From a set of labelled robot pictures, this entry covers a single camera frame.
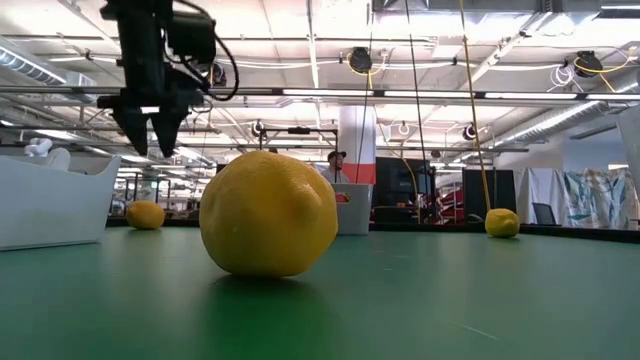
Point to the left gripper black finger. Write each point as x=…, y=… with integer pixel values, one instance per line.
x=134, y=130
x=167, y=130

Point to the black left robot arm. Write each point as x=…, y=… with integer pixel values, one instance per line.
x=145, y=30

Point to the yellow plastic lemon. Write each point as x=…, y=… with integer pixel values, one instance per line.
x=502, y=223
x=268, y=215
x=145, y=216

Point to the white plastic basket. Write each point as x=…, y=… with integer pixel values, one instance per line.
x=50, y=210

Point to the overhead LED light bar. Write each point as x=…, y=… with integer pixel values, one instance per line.
x=325, y=92

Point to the person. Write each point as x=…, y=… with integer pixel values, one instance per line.
x=336, y=162

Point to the white and orange column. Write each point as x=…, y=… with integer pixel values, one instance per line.
x=357, y=140

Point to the grey plastic basket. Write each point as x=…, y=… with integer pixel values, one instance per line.
x=357, y=220

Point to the black partition panel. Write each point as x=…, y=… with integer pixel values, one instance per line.
x=502, y=192
x=400, y=185

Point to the green felt mat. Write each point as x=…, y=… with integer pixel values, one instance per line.
x=450, y=300

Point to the black office chair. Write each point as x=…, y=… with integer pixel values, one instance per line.
x=543, y=214

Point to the patterned curtain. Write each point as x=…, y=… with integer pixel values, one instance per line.
x=590, y=200

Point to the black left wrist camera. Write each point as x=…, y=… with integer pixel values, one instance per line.
x=192, y=35

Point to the silver ventilation duct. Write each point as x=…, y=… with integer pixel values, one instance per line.
x=30, y=67
x=550, y=120

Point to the black background rig frame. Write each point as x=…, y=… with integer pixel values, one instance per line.
x=299, y=130

